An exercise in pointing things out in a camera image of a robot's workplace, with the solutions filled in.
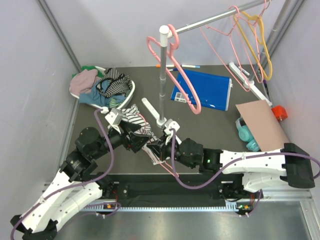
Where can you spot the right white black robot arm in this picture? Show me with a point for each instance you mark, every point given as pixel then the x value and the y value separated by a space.
pixel 288 165

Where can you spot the blue garment in basket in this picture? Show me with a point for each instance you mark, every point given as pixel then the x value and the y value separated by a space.
pixel 94 97

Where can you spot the white marker pen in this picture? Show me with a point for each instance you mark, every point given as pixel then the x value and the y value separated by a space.
pixel 182 65

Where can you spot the green garment in basket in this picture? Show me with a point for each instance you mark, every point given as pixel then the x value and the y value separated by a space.
pixel 87 68

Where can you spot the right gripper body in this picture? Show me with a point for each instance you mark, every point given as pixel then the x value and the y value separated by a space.
pixel 166 150

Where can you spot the blue folder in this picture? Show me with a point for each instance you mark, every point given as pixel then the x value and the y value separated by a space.
pixel 213 90

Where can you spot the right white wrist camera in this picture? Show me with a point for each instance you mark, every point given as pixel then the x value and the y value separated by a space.
pixel 168 125

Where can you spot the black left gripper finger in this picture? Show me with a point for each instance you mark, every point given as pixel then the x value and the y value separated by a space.
pixel 130 128
pixel 137 142

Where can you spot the brown cardboard sheet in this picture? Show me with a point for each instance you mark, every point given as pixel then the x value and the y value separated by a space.
pixel 264 126

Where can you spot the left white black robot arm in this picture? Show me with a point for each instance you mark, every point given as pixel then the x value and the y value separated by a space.
pixel 74 186

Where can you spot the yellow plastic hanger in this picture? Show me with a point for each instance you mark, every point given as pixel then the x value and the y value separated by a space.
pixel 237 17

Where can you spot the dark striped garment in basket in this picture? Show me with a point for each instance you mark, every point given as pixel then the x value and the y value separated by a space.
pixel 114 83

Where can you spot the pink garment in basket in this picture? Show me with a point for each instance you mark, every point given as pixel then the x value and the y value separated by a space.
pixel 83 82

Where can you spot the black white striped tank top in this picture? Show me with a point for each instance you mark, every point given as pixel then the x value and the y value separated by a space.
pixel 133 115

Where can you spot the white garment rack stand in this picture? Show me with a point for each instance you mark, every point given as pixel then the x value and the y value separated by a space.
pixel 169 42

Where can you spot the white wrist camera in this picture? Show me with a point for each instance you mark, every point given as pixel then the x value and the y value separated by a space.
pixel 114 118
pixel 168 125

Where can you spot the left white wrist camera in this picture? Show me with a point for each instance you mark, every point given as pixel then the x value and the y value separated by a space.
pixel 114 118

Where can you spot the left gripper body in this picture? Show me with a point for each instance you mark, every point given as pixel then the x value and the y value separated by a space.
pixel 118 139

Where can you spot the teal headphones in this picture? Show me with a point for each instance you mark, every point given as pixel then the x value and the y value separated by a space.
pixel 245 135

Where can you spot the red small box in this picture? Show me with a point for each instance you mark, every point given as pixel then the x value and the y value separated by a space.
pixel 279 112

